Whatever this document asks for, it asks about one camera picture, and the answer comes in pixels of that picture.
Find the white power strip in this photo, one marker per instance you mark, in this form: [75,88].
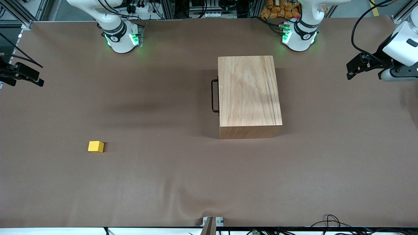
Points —
[140,11]

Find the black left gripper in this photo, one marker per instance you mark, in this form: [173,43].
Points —
[379,58]

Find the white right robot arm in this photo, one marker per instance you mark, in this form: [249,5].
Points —
[114,36]

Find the aluminium side rail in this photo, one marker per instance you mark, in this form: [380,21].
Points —
[16,40]

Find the pile of orange objects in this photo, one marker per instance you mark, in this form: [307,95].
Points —
[277,9]

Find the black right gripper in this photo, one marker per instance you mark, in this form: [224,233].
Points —
[4,72]

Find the aluminium frame profile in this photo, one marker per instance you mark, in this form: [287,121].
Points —
[26,13]
[403,11]

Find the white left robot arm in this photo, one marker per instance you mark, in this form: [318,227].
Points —
[403,42]

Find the yellow cube block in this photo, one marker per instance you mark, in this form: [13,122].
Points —
[95,146]

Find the aluminium equipment rack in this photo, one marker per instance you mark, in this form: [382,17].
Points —
[212,14]

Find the light wooden cabinet box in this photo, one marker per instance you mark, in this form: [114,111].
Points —
[248,91]

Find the brown table mat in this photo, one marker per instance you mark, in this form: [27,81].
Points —
[196,179]

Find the metal table clamp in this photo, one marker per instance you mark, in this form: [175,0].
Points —
[211,225]

